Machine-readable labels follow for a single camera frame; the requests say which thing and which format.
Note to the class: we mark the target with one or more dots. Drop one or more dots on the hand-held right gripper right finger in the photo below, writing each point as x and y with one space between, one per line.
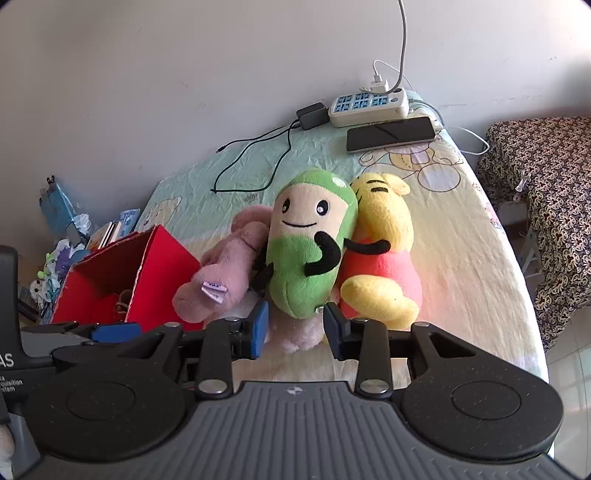
334 334

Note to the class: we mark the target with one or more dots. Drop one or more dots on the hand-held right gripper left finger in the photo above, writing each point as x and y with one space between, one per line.
258 330

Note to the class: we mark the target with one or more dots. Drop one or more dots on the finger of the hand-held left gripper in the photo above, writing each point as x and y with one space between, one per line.
117 333

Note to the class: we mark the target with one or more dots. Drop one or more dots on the pink teddy bear plush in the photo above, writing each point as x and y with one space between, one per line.
221 272

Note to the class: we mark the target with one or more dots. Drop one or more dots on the red cardboard box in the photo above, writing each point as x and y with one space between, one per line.
161 277

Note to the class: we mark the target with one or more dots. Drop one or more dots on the yellow tiger plush toy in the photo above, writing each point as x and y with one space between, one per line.
383 277

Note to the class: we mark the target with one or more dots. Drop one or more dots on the green bean plush toy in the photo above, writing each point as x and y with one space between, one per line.
300 258

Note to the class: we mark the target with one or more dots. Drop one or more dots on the small white spotted toy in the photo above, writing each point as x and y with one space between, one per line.
41 291

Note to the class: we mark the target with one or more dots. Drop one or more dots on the green frog toy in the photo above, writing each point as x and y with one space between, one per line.
48 273

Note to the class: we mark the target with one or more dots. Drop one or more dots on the purple plush toy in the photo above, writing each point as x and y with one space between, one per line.
69 257

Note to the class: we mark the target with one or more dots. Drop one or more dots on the illustrated hardcover book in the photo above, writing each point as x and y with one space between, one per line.
104 236

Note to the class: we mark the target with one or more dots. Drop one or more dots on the crumpled white plastic bag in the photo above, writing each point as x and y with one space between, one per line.
84 224

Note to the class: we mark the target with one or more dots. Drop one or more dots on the blue patterned booklet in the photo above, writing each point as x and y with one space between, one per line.
128 219

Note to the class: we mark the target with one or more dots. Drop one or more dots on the blue gift bag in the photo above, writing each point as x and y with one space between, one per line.
57 207

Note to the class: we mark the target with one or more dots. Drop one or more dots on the black binder clip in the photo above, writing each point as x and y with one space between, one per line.
51 180

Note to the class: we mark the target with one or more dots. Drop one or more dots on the cartoon print bed sheet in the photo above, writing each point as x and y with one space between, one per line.
461 240

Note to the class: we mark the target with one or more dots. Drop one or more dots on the black smartphone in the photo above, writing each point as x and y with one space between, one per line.
392 134

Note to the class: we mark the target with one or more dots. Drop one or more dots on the black power adapter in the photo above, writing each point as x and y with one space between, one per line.
313 115

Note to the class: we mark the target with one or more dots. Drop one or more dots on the white power strip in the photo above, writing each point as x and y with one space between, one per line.
369 110

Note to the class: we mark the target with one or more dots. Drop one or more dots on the white charger plug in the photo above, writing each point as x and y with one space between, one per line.
378 84

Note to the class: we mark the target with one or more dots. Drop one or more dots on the grey metal frame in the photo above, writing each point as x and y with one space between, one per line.
521 240

